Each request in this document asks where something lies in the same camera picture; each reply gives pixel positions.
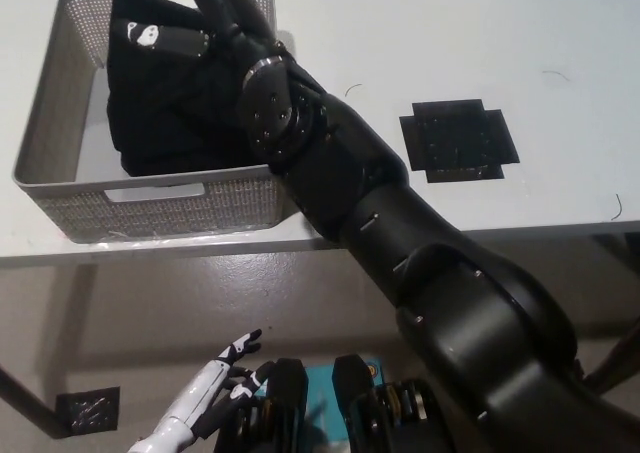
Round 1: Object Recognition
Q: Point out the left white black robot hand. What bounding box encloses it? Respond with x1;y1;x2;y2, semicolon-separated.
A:
152;328;275;442

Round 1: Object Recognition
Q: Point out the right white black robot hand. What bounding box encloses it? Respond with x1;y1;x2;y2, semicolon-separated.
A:
121;0;288;82

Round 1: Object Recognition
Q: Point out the grey perforated plastic basket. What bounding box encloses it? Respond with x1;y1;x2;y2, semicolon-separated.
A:
10;0;296;245

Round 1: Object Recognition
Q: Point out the black t-shirt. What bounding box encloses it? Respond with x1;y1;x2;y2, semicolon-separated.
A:
105;0;274;178

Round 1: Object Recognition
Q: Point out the black metal table leg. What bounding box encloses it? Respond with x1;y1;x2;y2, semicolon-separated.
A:
0;365;71;439

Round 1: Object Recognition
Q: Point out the black tape patch on floor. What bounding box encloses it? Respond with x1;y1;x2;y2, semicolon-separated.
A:
54;385;121;437

